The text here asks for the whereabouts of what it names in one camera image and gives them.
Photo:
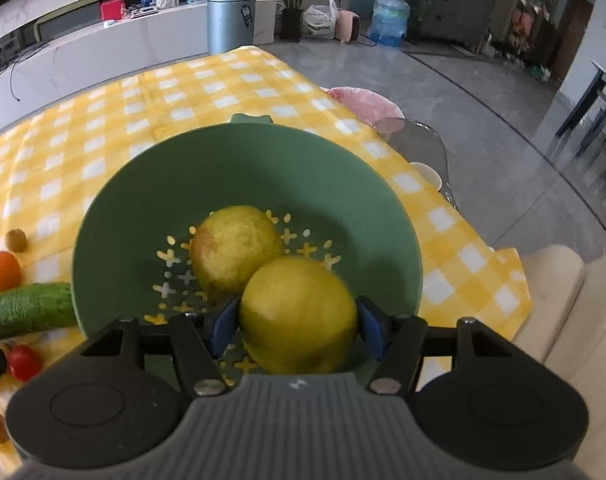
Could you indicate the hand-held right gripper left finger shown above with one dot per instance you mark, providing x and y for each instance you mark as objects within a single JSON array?
[{"x": 225, "y": 321}]

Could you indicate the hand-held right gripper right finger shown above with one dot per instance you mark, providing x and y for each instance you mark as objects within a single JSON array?
[{"x": 370, "y": 326}]

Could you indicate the red cherry tomato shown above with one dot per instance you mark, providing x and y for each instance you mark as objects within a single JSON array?
[{"x": 25, "y": 362}]

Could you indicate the green cucumber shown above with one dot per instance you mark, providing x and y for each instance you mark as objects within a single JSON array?
[{"x": 28, "y": 307}]

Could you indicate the yellow-green pear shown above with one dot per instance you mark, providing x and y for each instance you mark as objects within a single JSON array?
[
  {"x": 298, "y": 310},
  {"x": 233, "y": 245}
]

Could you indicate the orange tangerine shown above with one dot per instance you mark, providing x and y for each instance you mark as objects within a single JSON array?
[{"x": 2, "y": 272}]

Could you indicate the brown kiwi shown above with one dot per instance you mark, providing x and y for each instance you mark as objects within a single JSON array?
[{"x": 17, "y": 240}]

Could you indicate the green colander bowl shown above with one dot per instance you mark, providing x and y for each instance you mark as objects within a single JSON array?
[{"x": 283, "y": 170}]

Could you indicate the white dish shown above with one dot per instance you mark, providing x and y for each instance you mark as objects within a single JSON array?
[{"x": 425, "y": 174}]

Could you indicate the beige chair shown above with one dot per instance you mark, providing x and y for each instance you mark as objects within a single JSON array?
[{"x": 573, "y": 320}]

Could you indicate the yellow checked tablecloth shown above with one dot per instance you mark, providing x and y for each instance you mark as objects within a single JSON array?
[{"x": 183, "y": 95}]

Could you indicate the white media console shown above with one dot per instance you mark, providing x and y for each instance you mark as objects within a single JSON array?
[{"x": 108, "y": 55}]

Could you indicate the silver-blue trash can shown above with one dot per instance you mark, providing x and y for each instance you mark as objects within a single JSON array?
[{"x": 230, "y": 22}]

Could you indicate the dark dining chair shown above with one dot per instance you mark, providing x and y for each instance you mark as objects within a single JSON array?
[{"x": 600, "y": 135}]

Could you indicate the pink heater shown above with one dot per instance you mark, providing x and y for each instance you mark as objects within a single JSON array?
[{"x": 348, "y": 25}]

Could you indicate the potted long-leaf plant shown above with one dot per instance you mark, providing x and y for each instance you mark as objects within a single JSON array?
[{"x": 292, "y": 25}]

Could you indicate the white plastic bag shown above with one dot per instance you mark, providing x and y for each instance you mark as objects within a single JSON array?
[{"x": 319, "y": 22}]

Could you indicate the blue water jug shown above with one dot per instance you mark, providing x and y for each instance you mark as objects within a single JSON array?
[{"x": 389, "y": 17}]

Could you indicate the cluttered shelf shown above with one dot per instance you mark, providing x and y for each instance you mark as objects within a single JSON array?
[{"x": 528, "y": 35}]

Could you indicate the red box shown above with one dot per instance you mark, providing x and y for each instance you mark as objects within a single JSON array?
[{"x": 113, "y": 9}]

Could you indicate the dark grey cabinet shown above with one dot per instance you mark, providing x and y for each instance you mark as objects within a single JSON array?
[{"x": 458, "y": 5}]

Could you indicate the dark dining table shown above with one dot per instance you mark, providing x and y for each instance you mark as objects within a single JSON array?
[{"x": 605, "y": 77}]

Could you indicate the brown wooden door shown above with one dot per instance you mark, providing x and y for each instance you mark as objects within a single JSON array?
[{"x": 575, "y": 35}]

